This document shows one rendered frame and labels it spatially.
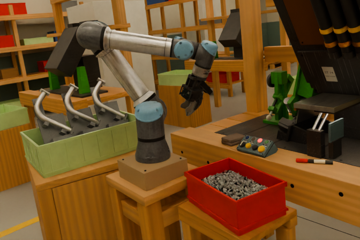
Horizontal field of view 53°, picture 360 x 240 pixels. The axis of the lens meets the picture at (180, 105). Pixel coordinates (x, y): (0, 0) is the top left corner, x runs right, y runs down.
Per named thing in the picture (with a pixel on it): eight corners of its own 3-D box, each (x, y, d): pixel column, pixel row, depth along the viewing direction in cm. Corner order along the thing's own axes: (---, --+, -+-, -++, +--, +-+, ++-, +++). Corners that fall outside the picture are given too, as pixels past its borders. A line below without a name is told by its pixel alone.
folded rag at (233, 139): (238, 137, 173) (237, 132, 173) (248, 141, 166) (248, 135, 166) (220, 142, 169) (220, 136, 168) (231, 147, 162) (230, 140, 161)
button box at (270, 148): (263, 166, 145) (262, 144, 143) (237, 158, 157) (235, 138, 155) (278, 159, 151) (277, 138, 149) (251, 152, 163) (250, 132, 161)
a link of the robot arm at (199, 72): (202, 62, 164) (215, 70, 159) (199, 72, 166) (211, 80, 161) (190, 62, 159) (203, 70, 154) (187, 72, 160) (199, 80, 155)
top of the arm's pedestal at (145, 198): (145, 207, 134) (143, 197, 134) (106, 184, 160) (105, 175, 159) (208, 178, 153) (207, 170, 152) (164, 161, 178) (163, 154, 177)
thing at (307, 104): (334, 116, 122) (334, 107, 121) (293, 111, 134) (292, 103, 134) (385, 93, 144) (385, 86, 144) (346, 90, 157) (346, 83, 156)
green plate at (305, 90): (306, 111, 150) (317, 63, 142) (290, 104, 156) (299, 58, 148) (322, 105, 157) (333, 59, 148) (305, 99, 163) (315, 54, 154)
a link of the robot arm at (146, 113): (134, 140, 146) (131, 107, 143) (139, 130, 159) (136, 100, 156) (164, 138, 146) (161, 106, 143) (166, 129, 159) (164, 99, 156)
